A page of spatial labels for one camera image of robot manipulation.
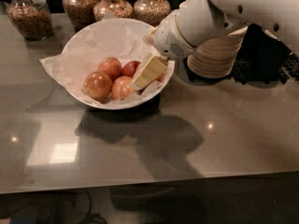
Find cereal glass jar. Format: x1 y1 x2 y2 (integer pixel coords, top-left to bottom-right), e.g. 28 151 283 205
93 0 133 21
134 0 171 26
63 0 99 31

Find rear stack paper bowls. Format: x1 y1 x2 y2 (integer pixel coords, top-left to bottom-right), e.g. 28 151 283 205
179 1 187 8

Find apple with sticker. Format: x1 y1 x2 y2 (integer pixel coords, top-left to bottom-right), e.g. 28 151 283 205
156 75 165 82

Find stack paper bowls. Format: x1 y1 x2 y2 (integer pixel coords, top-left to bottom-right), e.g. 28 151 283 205
179 1 187 8
187 27 248 79

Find back left apple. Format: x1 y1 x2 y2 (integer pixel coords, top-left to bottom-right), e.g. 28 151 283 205
97 57 122 80

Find white round bowl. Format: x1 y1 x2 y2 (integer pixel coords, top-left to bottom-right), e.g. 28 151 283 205
60 17 176 111

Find front left apple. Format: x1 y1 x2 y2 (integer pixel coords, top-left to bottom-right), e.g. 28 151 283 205
83 71 112 101

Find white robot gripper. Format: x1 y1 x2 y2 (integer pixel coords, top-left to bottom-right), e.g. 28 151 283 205
131 10 196 91

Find white paper bowl liner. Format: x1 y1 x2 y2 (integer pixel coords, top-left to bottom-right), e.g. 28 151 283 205
38 14 166 107

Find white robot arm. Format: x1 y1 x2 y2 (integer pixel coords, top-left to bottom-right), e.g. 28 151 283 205
131 0 299 90

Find front middle apple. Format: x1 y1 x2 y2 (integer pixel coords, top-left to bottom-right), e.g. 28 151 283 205
111 76 135 100

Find far left cereal jar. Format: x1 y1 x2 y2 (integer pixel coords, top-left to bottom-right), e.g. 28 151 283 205
6 0 52 40

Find front stack paper bowls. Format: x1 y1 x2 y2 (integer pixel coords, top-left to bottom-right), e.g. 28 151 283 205
187 27 248 79

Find small red middle apple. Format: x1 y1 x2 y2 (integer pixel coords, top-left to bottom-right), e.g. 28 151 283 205
121 61 140 77

